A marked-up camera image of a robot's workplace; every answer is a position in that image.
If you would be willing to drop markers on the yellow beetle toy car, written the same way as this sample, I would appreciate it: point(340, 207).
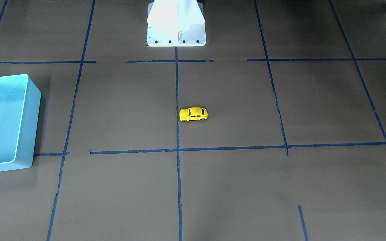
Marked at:
point(193, 114)

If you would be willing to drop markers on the light blue plastic bin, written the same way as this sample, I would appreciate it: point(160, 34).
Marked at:
point(19, 110)

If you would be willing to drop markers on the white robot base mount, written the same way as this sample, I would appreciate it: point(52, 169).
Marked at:
point(175, 23)

